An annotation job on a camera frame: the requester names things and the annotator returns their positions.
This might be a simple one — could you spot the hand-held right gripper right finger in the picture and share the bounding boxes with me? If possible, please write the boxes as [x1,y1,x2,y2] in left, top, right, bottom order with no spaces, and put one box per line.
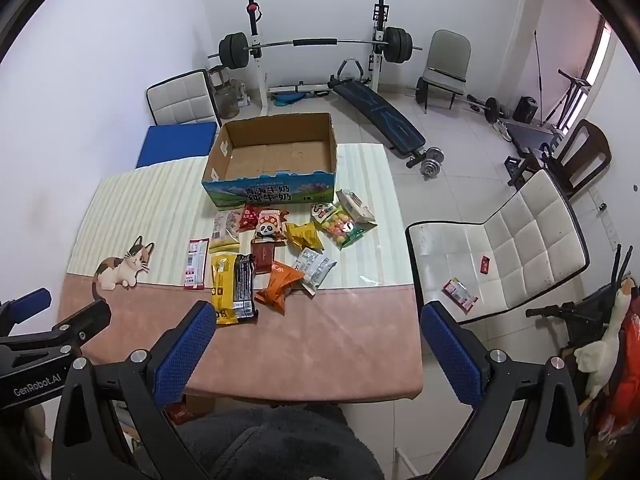
[420,301,588,480]

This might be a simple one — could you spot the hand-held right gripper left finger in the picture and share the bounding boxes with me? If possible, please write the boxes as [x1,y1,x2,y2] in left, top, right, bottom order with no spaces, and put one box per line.
[50,301,217,480]

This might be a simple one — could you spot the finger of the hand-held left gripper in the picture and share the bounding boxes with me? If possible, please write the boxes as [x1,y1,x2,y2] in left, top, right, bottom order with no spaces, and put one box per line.
[0,301,112,361]
[0,287,52,324]

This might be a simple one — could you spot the yellow long snack packet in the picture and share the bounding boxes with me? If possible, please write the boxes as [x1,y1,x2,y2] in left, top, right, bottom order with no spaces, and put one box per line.
[210,252,238,326]

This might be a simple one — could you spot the red white long packet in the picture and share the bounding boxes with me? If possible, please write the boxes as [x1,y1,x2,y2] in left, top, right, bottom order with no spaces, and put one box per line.
[182,237,210,291]

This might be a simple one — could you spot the orange snack packet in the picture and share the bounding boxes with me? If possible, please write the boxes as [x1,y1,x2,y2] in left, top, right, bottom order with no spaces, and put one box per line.
[254,260,306,316]

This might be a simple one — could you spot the dark red snack packet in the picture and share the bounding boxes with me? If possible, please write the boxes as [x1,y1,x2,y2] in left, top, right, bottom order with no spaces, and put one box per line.
[250,240,278,276]

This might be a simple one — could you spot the pale dumpling snack packet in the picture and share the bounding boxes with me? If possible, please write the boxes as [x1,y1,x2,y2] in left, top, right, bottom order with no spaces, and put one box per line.
[208,210,243,253]

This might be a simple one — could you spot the white grey snack packet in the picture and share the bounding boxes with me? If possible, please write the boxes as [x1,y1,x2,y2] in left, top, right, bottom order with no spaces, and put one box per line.
[291,247,337,296]

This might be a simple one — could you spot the yellow crinkled snack packet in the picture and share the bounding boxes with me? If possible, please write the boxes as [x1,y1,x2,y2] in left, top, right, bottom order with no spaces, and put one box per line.
[284,221,325,253]

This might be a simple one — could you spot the printed cardboard box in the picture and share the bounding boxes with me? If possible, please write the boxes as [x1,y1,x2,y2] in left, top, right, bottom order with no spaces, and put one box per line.
[201,112,340,211]

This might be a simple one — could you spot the red flat packet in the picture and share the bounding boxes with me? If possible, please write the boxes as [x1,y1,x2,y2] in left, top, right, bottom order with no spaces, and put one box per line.
[165,402,194,424]

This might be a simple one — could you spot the red white torn packet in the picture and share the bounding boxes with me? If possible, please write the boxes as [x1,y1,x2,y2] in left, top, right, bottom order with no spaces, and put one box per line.
[442,278,479,315]

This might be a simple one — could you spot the black scooter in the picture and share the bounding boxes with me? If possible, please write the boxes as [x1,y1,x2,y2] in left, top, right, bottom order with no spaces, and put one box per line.
[525,245,636,361]

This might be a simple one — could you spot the person's dark fleece clothing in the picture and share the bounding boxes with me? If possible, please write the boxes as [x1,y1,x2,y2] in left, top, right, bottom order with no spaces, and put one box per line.
[177,402,386,480]

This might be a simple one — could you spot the white goose plush toy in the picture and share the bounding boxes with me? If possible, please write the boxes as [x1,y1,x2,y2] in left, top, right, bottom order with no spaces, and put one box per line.
[574,277,638,401]

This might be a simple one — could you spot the red triangular snack packet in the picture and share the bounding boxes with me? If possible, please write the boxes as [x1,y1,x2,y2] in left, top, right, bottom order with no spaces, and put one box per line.
[237,204,261,232]

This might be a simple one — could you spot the panda print snack packet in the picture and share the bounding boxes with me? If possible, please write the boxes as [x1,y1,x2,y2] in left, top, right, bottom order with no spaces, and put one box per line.
[255,208,290,242]

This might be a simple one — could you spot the clear bag colourful candy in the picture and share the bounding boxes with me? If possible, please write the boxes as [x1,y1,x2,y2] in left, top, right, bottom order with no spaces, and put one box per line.
[311,201,378,251]

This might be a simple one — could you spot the white purple snack packet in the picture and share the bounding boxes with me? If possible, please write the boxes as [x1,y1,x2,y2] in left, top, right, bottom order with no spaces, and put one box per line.
[336,188,376,223]

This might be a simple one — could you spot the red bag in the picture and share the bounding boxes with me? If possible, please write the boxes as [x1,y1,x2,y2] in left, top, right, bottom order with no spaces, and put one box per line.
[599,310,640,443]

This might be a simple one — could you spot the chrome dumbbell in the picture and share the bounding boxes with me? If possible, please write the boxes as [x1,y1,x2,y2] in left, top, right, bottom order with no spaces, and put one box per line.
[419,147,445,178]

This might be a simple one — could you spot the blue board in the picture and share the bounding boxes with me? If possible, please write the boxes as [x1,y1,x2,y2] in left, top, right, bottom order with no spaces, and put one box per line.
[136,122,219,170]

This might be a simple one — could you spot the black treadmill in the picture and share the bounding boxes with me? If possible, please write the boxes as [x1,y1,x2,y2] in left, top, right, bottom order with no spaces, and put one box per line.
[504,70,593,157]

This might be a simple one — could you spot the black blue sit-up bench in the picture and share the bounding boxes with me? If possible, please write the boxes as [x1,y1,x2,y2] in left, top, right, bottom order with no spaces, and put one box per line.
[327,57,427,168]

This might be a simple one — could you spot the small floor barbell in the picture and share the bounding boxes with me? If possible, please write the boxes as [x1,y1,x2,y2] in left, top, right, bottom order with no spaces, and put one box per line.
[406,87,501,123]

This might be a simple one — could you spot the dark wooden chair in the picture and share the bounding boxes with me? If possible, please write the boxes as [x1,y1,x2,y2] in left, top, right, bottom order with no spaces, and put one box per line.
[540,119,612,201]

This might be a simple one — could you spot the clear water jug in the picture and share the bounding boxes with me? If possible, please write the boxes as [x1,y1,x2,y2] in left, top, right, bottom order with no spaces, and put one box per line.
[215,79,242,120]

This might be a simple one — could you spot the black speaker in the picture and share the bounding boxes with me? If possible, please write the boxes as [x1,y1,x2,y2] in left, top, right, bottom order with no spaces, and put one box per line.
[515,96,540,123]

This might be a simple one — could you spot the white barbell rack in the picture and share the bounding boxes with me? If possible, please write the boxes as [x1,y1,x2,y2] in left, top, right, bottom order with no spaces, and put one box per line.
[244,0,391,111]

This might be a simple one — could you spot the grey folding chair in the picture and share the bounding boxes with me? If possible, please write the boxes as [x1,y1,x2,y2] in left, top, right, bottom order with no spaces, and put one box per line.
[417,30,473,113]

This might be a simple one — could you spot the barbell with black plates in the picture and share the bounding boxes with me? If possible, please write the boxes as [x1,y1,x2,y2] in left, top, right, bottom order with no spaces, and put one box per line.
[207,26,423,70]

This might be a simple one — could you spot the white padded black-frame chair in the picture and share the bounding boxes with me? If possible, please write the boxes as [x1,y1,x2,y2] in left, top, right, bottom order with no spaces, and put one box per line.
[405,169,591,321]
[146,69,221,128]

